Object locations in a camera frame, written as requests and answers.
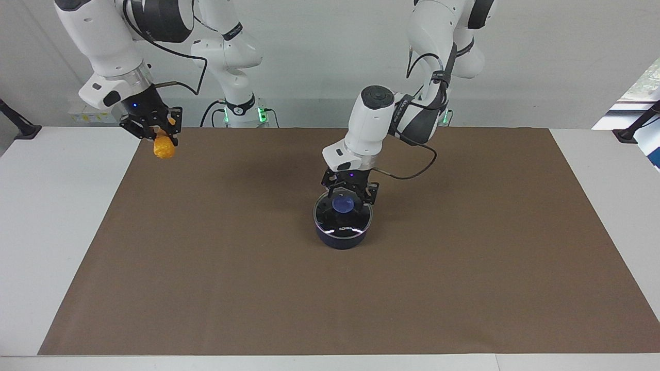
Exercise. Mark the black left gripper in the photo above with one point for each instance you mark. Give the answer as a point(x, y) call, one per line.
point(350, 178)

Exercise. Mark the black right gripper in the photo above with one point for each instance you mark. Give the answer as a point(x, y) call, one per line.
point(145, 108)

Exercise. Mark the yellow corn cob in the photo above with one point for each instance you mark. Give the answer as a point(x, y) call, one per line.
point(164, 148)

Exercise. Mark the glass lid with blue knob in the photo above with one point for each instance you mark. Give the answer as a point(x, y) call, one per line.
point(342, 216)

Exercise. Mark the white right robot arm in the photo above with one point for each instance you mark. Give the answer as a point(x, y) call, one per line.
point(229, 51)

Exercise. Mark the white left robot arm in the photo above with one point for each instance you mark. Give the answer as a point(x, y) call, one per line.
point(371, 123)

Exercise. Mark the brown table mat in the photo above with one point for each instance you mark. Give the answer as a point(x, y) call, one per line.
point(330, 299)

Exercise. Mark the black clamp stand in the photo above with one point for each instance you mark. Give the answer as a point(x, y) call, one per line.
point(20, 126)
point(631, 133)

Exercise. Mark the blue panel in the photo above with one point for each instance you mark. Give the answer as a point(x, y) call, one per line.
point(652, 149)

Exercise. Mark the bright window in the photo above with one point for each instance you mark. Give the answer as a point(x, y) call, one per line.
point(642, 90)

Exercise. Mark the white wall socket box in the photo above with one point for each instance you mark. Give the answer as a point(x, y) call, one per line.
point(82, 116)

